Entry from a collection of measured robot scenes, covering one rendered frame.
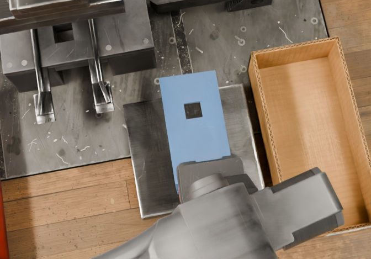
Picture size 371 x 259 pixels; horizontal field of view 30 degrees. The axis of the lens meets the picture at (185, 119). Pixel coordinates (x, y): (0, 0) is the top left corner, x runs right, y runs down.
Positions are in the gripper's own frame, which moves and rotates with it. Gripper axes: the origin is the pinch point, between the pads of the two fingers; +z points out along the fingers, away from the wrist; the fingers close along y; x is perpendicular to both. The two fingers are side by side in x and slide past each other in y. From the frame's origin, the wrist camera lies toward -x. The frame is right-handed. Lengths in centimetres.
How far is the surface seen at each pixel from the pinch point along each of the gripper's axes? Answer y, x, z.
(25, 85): 11.9, 21.2, 20.8
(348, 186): -6.8, -20.3, 12.1
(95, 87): 11.2, 11.4, 13.5
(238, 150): -0.1, -6.3, 14.3
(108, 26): 18.6, 8.7, 17.0
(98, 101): 9.5, 11.2, 12.7
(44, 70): 14.0, 17.6, 15.2
